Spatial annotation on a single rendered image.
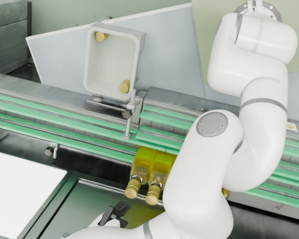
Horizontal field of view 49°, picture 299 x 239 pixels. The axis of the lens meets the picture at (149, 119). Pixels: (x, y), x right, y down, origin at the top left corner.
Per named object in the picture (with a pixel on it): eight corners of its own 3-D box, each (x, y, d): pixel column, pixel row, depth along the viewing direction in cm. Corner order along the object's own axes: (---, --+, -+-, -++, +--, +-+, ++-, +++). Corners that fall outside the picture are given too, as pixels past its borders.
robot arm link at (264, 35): (276, 60, 84) (290, 77, 70) (226, 48, 85) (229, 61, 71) (291, 22, 80) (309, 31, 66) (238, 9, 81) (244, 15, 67)
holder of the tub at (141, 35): (91, 95, 125) (83, 103, 118) (98, 22, 113) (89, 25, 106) (135, 105, 123) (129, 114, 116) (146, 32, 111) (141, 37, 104)
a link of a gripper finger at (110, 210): (96, 243, 70) (107, 236, 76) (107, 210, 70) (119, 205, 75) (91, 241, 71) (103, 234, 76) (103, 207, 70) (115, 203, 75)
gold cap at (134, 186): (127, 187, 93) (123, 197, 89) (129, 177, 92) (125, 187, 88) (139, 190, 93) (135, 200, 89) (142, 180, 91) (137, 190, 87)
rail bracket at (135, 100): (127, 126, 112) (116, 144, 101) (135, 80, 104) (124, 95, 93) (136, 129, 112) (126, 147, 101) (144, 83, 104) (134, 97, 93)
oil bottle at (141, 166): (143, 147, 115) (126, 184, 96) (145, 133, 112) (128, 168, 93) (158, 151, 114) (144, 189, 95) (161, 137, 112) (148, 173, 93)
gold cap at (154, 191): (147, 193, 93) (144, 203, 89) (149, 183, 91) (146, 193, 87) (160, 197, 92) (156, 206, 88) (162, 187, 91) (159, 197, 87)
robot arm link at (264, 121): (282, 86, 55) (278, 160, 47) (292, 133, 65) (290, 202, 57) (203, 94, 62) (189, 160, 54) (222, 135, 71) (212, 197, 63)
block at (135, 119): (133, 113, 117) (128, 122, 111) (137, 89, 113) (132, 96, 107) (143, 115, 117) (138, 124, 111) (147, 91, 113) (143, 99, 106)
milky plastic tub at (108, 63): (91, 82, 122) (82, 90, 115) (97, 21, 112) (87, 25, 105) (136, 93, 120) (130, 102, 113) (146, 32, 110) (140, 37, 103)
